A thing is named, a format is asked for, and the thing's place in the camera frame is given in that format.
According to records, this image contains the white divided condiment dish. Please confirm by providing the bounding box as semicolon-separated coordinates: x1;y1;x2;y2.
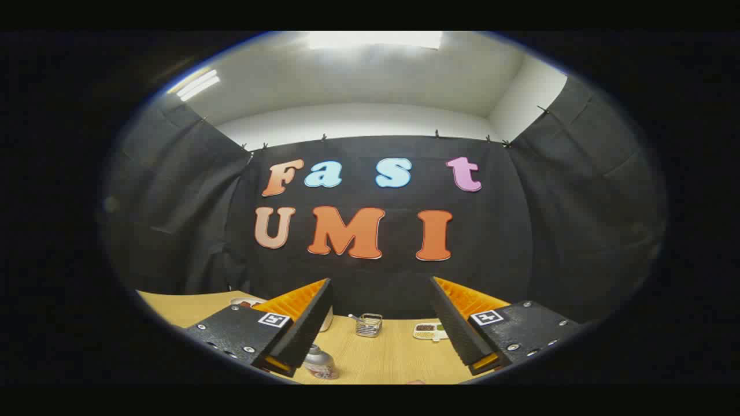
413;322;449;341

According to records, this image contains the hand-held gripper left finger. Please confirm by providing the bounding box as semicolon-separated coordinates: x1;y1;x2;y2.
184;278;334;377

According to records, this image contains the ceiling strip light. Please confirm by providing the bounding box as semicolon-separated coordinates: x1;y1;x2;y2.
168;68;221;102

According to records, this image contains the wooden table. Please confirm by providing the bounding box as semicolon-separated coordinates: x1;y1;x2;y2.
136;290;509;385

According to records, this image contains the wire mesh utensil basket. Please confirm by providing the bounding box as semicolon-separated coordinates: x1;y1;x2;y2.
355;313;383;338

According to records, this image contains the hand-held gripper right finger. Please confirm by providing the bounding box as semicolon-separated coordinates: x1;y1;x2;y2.
429;276;582;376

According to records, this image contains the black backdrop cloth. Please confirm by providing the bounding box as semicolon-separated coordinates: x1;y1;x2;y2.
101;75;668;324

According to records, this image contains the silver juice bottle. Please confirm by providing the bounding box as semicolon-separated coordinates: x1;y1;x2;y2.
304;344;339;380

